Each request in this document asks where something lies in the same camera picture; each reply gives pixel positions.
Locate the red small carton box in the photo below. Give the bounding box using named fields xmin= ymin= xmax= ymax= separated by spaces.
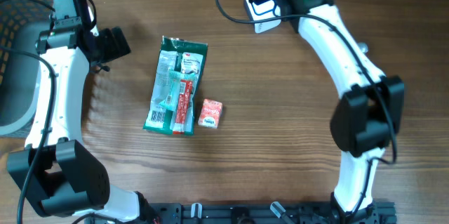
xmin=198 ymin=99 xmax=222 ymax=129

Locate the white barcode scanner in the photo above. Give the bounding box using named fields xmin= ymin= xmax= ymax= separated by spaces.
xmin=243 ymin=0 xmax=281 ymax=34

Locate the green glove package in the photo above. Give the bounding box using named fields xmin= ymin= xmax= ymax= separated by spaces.
xmin=143 ymin=37 xmax=208 ymax=136

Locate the red toothpaste tube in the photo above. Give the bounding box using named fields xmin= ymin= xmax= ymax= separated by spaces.
xmin=173 ymin=80 xmax=193 ymax=134

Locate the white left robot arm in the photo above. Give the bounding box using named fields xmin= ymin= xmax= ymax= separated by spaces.
xmin=7 ymin=0 xmax=161 ymax=223

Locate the black mounting rail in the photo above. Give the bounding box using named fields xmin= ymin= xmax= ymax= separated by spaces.
xmin=84 ymin=202 xmax=398 ymax=224

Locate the yellow oil bottle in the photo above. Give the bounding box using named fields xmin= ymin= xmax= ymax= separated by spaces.
xmin=358 ymin=42 xmax=368 ymax=53

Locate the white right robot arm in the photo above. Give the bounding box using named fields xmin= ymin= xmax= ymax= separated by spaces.
xmin=246 ymin=0 xmax=405 ymax=223

